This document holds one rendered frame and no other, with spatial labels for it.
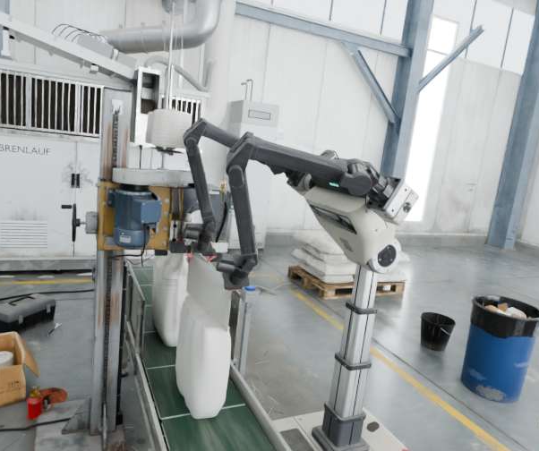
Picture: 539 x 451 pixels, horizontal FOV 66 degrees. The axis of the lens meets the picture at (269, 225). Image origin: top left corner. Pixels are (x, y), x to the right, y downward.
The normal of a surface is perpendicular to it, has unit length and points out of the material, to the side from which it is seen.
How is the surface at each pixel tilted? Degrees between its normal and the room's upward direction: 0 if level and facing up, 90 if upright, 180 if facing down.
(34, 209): 90
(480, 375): 93
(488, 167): 90
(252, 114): 90
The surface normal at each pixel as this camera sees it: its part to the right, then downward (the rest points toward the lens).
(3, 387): 0.62, 0.19
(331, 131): 0.42, 0.22
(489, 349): -0.75, 0.09
